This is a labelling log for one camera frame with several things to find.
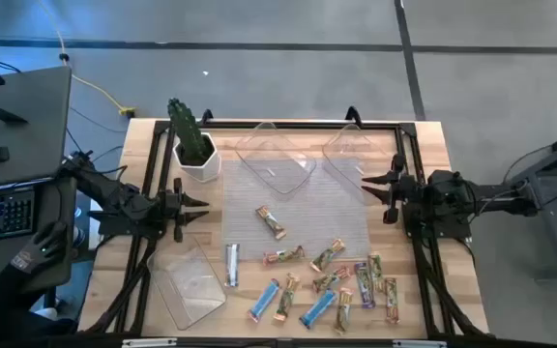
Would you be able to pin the white metal bracket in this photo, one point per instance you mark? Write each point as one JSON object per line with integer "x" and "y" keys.
{"x": 148, "y": 343}
{"x": 419, "y": 344}

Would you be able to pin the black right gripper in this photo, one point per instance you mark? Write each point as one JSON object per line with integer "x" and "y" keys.
{"x": 406, "y": 188}

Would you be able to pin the white faceted plant pot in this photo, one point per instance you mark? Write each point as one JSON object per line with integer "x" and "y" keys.
{"x": 206, "y": 169}

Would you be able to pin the purple granola bar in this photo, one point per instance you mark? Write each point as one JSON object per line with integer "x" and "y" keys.
{"x": 364, "y": 286}

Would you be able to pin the orange green Chewy granola bar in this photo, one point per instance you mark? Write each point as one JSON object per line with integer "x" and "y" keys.
{"x": 342, "y": 311}
{"x": 327, "y": 256}
{"x": 286, "y": 298}

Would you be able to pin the grey woven placemat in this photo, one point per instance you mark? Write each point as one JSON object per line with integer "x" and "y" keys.
{"x": 317, "y": 217}

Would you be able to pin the grey desk shelf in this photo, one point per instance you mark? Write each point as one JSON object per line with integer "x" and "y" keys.
{"x": 32, "y": 140}

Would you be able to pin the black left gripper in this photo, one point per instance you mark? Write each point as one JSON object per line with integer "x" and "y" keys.
{"x": 169, "y": 209}

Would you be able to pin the clear plastic bin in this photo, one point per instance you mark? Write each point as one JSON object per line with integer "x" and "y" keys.
{"x": 186, "y": 285}
{"x": 351, "y": 150}
{"x": 273, "y": 159}

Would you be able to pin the brown red granola bar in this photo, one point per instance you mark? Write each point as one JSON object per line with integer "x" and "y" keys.
{"x": 271, "y": 223}

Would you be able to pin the blue granola bar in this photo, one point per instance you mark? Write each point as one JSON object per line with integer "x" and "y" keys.
{"x": 264, "y": 299}
{"x": 317, "y": 309}

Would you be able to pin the black frame hook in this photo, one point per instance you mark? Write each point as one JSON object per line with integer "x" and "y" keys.
{"x": 206, "y": 117}
{"x": 353, "y": 116}

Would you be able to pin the person's hand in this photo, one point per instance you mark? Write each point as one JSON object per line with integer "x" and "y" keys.
{"x": 27, "y": 258}

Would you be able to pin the green cactus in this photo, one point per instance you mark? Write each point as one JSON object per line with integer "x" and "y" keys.
{"x": 186, "y": 130}

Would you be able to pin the black wedge part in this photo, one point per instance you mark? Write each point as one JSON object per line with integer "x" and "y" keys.
{"x": 8, "y": 116}

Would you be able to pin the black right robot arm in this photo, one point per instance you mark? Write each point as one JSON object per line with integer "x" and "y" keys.
{"x": 452, "y": 193}

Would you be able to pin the silver white granola bar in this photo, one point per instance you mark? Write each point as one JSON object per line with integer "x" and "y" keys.
{"x": 232, "y": 266}

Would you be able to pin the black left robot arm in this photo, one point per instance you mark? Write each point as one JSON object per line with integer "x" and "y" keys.
{"x": 114, "y": 193}

